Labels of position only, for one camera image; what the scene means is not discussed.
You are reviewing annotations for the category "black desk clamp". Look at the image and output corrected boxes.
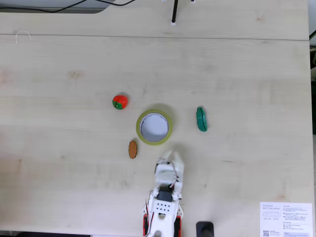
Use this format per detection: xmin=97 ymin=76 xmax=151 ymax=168
xmin=196 ymin=221 xmax=214 ymax=237

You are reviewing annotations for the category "black stand pole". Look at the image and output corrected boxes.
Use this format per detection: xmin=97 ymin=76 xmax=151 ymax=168
xmin=170 ymin=0 xmax=179 ymax=27

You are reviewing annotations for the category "yellow-green tape roll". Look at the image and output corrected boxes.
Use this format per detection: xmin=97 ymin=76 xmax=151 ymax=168
xmin=135 ymin=110 xmax=173 ymax=146

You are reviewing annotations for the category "black cable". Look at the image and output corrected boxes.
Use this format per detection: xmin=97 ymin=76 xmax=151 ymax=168
xmin=0 ymin=0 xmax=136 ymax=13

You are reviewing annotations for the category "white printed paper sheet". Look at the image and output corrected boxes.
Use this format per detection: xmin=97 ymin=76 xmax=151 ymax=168
xmin=260 ymin=201 xmax=313 ymax=237

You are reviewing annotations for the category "green toy cucumber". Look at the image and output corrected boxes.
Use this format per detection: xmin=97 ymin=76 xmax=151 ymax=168
xmin=196 ymin=106 xmax=208 ymax=133

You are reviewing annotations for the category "red green toy tomato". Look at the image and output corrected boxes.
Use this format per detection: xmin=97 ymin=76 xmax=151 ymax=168
xmin=112 ymin=94 xmax=128 ymax=110

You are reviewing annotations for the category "orange toy carrot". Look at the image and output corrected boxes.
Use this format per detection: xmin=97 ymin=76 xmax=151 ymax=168
xmin=128 ymin=140 xmax=138 ymax=159

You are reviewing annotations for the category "grey mat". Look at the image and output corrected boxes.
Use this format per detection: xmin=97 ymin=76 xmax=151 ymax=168
xmin=0 ymin=4 xmax=107 ymax=14

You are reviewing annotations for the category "thin white wire hook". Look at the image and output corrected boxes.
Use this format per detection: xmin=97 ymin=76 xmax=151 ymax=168
xmin=15 ymin=30 xmax=32 ymax=44

